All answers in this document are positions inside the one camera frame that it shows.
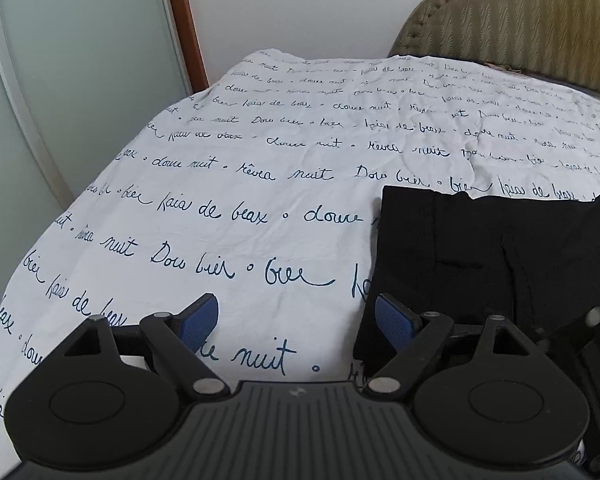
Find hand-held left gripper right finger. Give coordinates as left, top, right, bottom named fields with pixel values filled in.
left=364, top=293, right=546, bottom=403

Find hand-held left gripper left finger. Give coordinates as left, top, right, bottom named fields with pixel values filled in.
left=60, top=292, right=231, bottom=404

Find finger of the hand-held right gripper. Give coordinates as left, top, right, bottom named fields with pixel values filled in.
left=532, top=305, right=600, bottom=480

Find black pants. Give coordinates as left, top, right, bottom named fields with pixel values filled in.
left=352, top=185, right=600, bottom=378

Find white script-printed bed sheet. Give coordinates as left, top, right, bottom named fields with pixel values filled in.
left=0, top=48, right=600, bottom=480

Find frosted glass wardrobe door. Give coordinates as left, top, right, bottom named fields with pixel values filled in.
left=0, top=0, right=192, bottom=347

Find olive padded headboard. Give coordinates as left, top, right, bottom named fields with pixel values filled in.
left=387, top=0, right=600, bottom=107

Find brown wooden door frame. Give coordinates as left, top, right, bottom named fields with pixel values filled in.
left=162, top=0, right=211, bottom=95

